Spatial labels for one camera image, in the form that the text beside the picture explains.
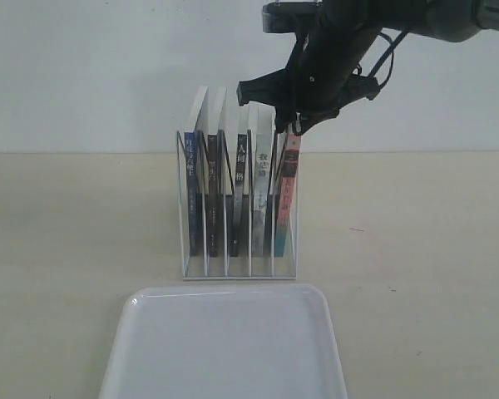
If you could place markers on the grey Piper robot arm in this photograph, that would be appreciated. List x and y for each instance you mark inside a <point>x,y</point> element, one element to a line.
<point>448,21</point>

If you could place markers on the dark brown spine book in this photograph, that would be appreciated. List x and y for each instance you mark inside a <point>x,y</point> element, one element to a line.
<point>213,158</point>

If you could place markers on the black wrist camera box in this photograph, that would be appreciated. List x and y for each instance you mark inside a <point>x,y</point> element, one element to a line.
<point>280,17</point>

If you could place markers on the white wire book rack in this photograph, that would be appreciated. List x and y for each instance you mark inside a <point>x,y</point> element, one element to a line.
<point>246,266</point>

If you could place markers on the blue moon sixpence book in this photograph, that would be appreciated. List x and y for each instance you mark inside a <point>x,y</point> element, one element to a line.
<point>192,130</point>

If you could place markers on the red teal spine book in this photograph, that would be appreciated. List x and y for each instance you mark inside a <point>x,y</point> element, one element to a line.
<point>288,172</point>

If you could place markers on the black grey spine book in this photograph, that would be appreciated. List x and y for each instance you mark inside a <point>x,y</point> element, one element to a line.
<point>238,193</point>

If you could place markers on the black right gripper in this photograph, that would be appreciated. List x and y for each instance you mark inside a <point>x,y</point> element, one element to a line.
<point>320,76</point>

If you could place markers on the grey white spine book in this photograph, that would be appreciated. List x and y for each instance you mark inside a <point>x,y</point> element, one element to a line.
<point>263,140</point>

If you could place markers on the white plastic tray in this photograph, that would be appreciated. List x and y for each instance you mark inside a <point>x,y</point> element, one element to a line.
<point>269,340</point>

